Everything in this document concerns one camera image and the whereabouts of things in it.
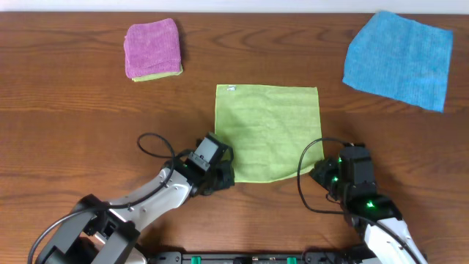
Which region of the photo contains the green microfiber cloth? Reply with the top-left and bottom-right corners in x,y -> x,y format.
215,84 -> 324,183

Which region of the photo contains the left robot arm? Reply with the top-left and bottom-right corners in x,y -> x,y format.
28,160 -> 235,263

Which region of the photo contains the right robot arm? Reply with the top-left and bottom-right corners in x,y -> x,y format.
309,158 -> 427,263

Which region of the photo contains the folded green cloth under purple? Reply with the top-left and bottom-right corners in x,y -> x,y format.
132,65 -> 183,82

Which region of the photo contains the blue cloth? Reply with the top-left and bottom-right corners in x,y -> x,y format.
342,11 -> 454,112

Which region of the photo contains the right black cable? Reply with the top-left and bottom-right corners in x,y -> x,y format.
296,136 -> 422,264

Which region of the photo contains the black cable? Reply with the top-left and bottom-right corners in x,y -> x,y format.
27,132 -> 195,264
296,136 -> 422,264

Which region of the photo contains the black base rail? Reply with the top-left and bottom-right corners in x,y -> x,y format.
148,252 -> 380,264

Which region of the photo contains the left black cable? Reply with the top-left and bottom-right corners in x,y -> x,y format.
27,132 -> 195,264

